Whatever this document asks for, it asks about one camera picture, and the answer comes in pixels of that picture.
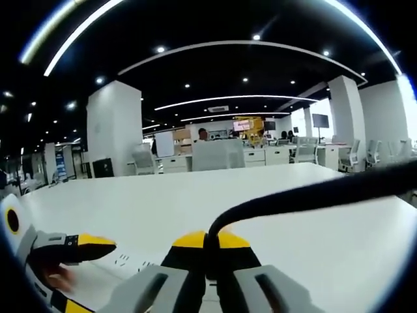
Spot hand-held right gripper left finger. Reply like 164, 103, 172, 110
97, 230, 209, 313

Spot grey partition panel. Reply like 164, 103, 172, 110
192, 139, 246, 172

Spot white whiteboard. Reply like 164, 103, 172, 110
155, 132, 175, 158

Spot white office chair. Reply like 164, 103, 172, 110
338, 139, 362, 173
131, 144, 158, 175
291, 136, 319, 164
366, 140, 382, 168

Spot white desk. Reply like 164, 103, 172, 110
6, 162, 417, 313

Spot black cable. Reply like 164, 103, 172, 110
205, 158, 417, 282

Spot black box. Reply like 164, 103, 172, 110
92, 157, 113, 179

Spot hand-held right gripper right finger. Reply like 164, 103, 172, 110
215, 230, 324, 313

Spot yellow machine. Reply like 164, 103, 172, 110
235, 116, 266, 147

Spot white drawer cabinet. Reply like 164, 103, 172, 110
265, 146, 291, 166
160, 155, 193, 174

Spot person's left hand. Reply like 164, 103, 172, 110
40, 262, 78, 293

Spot monitor on floor stand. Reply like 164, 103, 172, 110
311, 113, 330, 143

